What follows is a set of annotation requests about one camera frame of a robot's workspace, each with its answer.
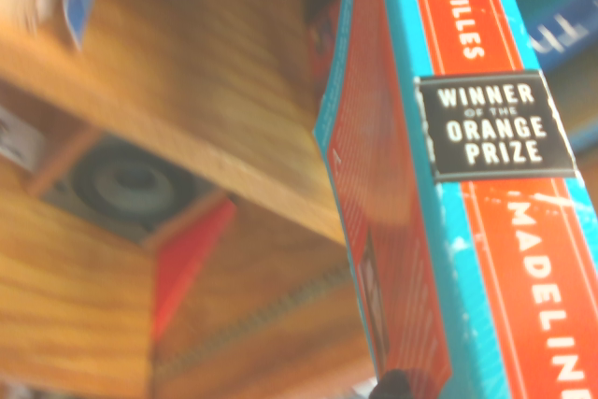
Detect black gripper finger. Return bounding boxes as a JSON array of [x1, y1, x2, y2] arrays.
[[371, 368, 416, 399]]

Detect blue travel guide book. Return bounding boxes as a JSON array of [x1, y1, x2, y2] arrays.
[[494, 0, 598, 155]]

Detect teal orange paperback book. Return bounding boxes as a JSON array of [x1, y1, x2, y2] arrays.
[[313, 0, 598, 399]]

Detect wooden box speaker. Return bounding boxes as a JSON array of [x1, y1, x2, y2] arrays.
[[40, 135, 223, 247]]

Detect wooden bookshelf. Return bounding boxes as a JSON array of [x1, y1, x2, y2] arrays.
[[0, 0, 389, 399]]

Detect red triangular folder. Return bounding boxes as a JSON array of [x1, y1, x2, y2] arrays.
[[149, 199, 238, 342]]

